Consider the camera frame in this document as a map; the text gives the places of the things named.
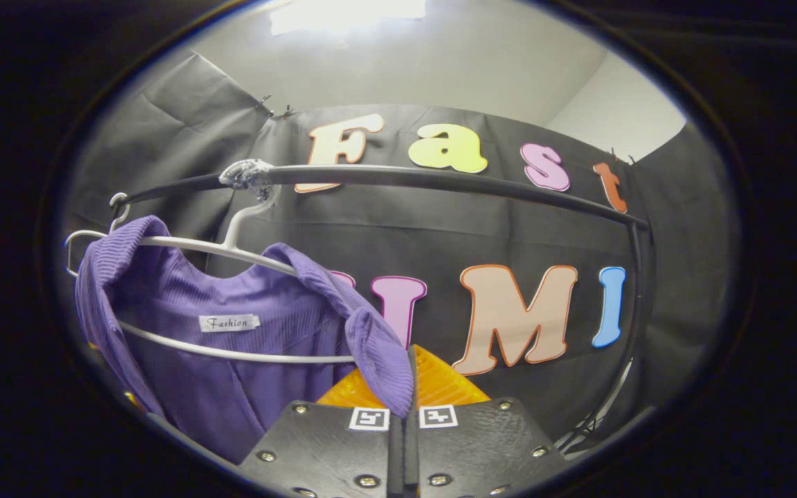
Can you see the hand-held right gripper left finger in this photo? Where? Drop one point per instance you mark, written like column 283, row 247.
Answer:
column 329, row 449

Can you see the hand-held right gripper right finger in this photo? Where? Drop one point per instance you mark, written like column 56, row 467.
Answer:
column 414, row 449

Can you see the purple ribbed shirt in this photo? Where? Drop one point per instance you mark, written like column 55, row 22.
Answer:
column 232, row 387

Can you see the white hanger with wrapped hook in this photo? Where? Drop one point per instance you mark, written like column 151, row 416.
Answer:
column 191, row 243

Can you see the black clothes rack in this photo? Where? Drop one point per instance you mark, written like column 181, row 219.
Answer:
column 440, row 178

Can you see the white plastic hanger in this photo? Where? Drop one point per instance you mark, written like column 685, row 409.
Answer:
column 120, row 214

